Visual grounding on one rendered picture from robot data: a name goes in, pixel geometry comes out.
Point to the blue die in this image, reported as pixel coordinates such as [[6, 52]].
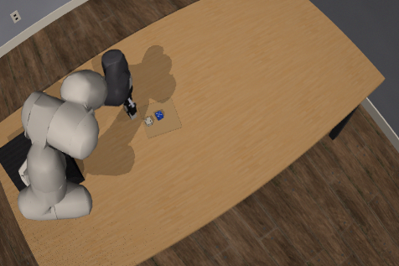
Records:
[[159, 115]]

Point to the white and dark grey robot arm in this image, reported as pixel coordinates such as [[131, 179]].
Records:
[[69, 126]]

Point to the tan square mat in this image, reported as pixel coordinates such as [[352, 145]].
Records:
[[169, 122]]

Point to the beige die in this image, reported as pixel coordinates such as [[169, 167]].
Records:
[[148, 121]]

